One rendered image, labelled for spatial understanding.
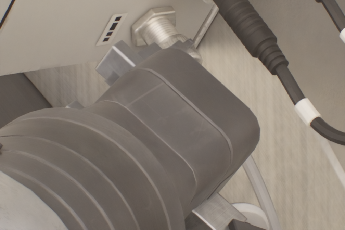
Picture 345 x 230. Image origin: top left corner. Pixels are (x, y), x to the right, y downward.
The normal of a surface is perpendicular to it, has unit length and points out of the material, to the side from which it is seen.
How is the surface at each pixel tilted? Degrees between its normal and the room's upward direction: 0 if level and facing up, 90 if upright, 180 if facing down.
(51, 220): 55
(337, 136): 74
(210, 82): 44
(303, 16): 90
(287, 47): 90
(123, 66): 98
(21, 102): 35
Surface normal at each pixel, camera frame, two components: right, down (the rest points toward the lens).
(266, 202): -0.07, -0.22
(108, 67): -0.39, 0.28
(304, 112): -0.59, -0.10
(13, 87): 0.32, -0.80
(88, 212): 0.69, -0.55
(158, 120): 0.39, -0.56
